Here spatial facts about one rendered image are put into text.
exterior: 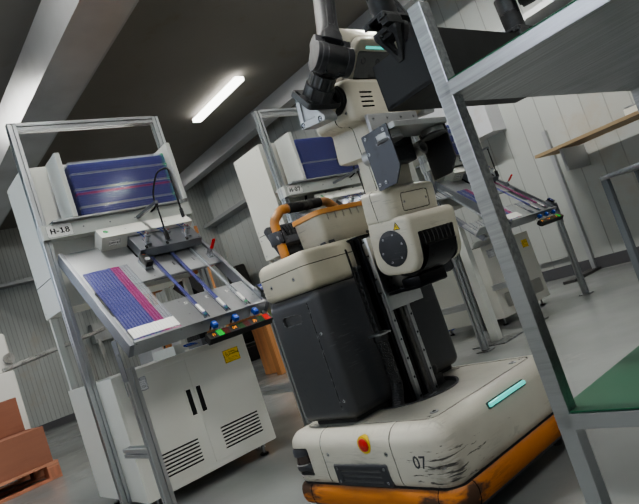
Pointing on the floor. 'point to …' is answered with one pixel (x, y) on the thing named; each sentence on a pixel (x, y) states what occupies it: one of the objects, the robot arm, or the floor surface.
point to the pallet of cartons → (13, 453)
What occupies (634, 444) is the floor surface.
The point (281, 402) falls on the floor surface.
